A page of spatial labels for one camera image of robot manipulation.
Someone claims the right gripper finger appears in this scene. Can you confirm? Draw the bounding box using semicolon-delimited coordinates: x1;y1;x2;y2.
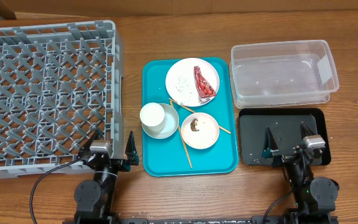
262;126;278;158
300;121;314;138

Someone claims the brown food scrap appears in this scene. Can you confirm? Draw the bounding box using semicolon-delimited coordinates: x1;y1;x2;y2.
190;118;199;132

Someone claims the clear plastic bin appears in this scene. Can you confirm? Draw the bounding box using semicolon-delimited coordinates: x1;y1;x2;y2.
229;40;339;109

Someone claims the white cup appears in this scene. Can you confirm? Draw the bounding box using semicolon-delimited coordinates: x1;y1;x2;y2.
140;103;165;132

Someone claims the grey dishwasher rack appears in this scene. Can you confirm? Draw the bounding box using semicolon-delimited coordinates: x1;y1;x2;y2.
0;20;124;179

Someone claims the wooden chopstick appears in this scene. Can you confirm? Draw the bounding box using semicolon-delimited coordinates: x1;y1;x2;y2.
169;98;193;169
168;98;231;134

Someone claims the black tray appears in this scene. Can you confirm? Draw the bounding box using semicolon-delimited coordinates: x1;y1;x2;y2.
239;108;331;166

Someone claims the grey shallow bowl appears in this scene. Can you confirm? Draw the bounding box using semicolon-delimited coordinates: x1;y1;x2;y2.
142;103;179;139

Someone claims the wooden chopstick lower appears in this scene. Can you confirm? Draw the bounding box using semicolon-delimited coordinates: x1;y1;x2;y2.
169;98;193;169

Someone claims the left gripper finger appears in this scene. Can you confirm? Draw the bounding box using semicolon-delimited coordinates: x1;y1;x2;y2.
125;131;139;166
79;129;103;152

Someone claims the small white plate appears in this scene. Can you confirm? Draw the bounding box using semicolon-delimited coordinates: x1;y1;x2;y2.
181;113;219;149

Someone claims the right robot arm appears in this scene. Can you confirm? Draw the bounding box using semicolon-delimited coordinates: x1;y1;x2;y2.
260;122;339;224

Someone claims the red snack wrapper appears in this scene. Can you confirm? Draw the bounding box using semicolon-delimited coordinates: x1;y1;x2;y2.
193;66;216;103

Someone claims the teal plastic tray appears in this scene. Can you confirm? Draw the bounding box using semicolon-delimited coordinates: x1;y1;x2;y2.
142;57;239;177

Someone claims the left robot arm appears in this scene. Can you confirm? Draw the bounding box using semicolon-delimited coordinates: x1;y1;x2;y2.
74;131;139;224

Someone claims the large white plate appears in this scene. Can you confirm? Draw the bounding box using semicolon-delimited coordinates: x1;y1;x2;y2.
165;58;220;107

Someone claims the wooden chopstick upper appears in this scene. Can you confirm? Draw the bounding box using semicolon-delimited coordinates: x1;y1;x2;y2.
168;98;231;134

